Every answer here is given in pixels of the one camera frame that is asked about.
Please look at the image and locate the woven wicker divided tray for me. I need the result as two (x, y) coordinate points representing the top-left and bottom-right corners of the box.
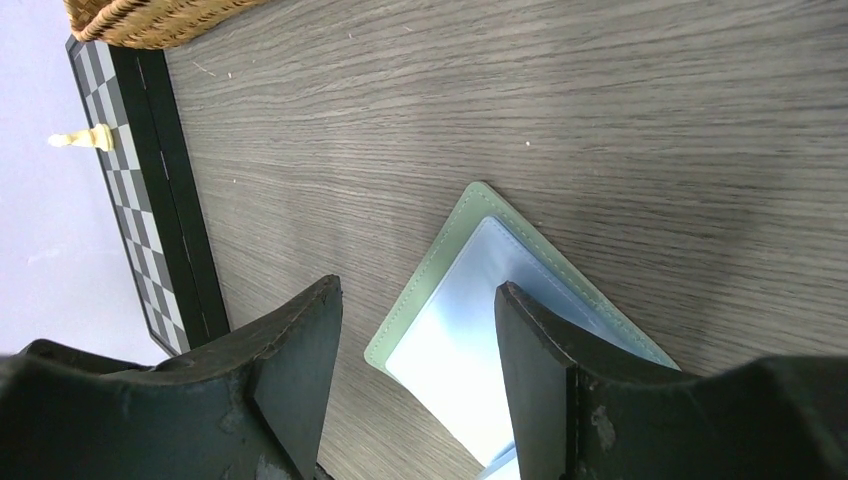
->
(64, 0), (266, 50)

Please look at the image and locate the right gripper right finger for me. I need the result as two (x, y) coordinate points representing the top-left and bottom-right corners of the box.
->
(495, 282), (847, 479)

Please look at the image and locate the green card holder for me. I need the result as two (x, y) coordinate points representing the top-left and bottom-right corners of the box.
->
(364, 182), (674, 479)

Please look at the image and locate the cream chess piece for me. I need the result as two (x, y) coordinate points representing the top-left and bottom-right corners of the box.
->
(48, 124), (114, 152)

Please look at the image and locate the black white chessboard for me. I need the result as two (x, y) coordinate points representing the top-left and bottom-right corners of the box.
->
(65, 38), (230, 356)

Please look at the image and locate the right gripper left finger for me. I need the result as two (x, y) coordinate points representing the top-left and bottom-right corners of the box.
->
(1, 275), (343, 479)

